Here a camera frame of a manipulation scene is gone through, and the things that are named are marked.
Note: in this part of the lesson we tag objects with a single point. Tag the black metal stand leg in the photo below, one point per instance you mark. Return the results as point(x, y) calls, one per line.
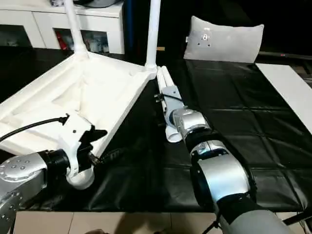
point(296, 217)

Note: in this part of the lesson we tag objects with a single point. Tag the black table mat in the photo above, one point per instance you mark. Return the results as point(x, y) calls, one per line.
point(243, 109)

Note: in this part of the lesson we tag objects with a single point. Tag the grey pillow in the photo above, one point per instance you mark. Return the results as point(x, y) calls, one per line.
point(224, 41)

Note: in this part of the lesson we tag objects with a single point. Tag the grey pot on cabinet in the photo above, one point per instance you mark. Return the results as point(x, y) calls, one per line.
point(97, 2)

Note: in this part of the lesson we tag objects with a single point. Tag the white plastic table top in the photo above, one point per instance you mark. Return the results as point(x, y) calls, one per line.
point(85, 85)

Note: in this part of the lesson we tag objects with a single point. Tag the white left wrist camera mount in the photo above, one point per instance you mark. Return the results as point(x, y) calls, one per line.
point(73, 134)

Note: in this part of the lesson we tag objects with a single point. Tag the white glass-door cabinet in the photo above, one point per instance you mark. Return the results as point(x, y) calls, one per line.
point(36, 24)

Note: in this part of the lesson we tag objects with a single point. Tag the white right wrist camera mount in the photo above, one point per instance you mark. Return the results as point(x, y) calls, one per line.
point(174, 97)

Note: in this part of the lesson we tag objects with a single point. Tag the white plastic table leg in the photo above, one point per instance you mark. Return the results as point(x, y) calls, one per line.
point(153, 31)
point(75, 26)
point(162, 80)
point(168, 75)

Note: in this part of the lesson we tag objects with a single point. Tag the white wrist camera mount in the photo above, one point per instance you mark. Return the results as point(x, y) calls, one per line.
point(174, 97)
point(73, 134)

